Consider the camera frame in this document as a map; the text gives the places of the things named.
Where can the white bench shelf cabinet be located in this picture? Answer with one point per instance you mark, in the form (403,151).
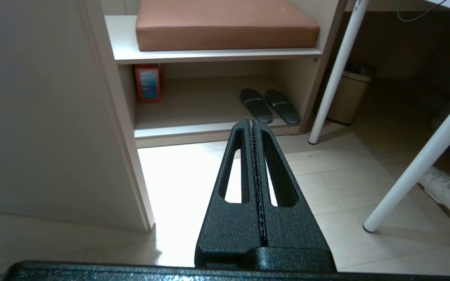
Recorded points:
(209,57)

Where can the black slipper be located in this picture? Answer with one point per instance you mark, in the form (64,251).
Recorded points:
(255,103)
(282,105)

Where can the white table with round legs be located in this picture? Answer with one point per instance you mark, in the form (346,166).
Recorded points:
(342,62)

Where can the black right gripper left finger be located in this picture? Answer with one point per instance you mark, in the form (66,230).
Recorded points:
(225,234)

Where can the beige metal trash bin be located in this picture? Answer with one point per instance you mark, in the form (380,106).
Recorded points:
(346,95)

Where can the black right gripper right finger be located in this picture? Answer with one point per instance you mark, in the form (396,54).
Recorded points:
(299,230)

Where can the white and tan sneaker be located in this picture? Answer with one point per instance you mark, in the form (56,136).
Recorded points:
(447,193)

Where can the orange box with blue label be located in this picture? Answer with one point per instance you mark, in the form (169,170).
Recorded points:
(148,84)

